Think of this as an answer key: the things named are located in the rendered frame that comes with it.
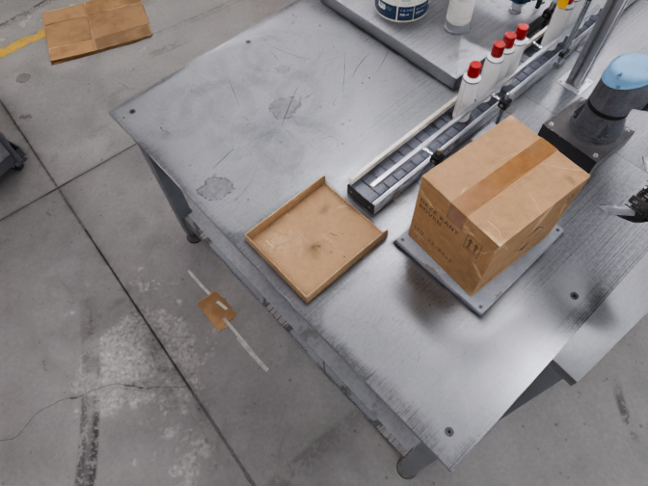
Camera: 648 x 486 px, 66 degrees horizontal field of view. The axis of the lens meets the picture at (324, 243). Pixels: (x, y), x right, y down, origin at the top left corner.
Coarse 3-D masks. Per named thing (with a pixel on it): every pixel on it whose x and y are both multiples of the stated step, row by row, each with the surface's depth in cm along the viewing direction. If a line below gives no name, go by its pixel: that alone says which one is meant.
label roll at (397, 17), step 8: (376, 0) 178; (384, 0) 174; (392, 0) 171; (400, 0) 170; (408, 0) 170; (416, 0) 171; (424, 0) 173; (376, 8) 180; (384, 8) 176; (392, 8) 174; (400, 8) 173; (408, 8) 173; (416, 8) 174; (424, 8) 176; (384, 16) 179; (392, 16) 177; (400, 16) 176; (408, 16) 176; (416, 16) 177
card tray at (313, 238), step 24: (312, 192) 148; (336, 192) 148; (288, 216) 144; (312, 216) 144; (336, 216) 144; (360, 216) 143; (264, 240) 140; (288, 240) 140; (312, 240) 140; (336, 240) 140; (360, 240) 140; (288, 264) 136; (312, 264) 136; (336, 264) 136; (312, 288) 133
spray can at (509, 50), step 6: (504, 36) 143; (510, 36) 142; (516, 36) 142; (510, 42) 143; (504, 48) 145; (510, 48) 145; (504, 54) 146; (510, 54) 146; (504, 60) 147; (510, 60) 148; (504, 66) 149; (504, 72) 152; (498, 78) 153; (498, 90) 158
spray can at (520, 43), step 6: (522, 24) 145; (516, 30) 145; (522, 30) 144; (522, 36) 145; (516, 42) 147; (522, 42) 147; (516, 48) 148; (522, 48) 148; (516, 54) 150; (522, 54) 151; (516, 60) 152; (510, 66) 154; (516, 66) 154; (510, 72) 156; (510, 84) 161
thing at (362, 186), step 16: (592, 16) 176; (528, 48) 169; (560, 48) 169; (512, 80) 162; (448, 112) 156; (480, 112) 156; (432, 128) 153; (416, 144) 150; (432, 144) 150; (384, 160) 147; (416, 160) 147; (368, 176) 145; (400, 176) 144; (368, 192) 142; (384, 192) 142
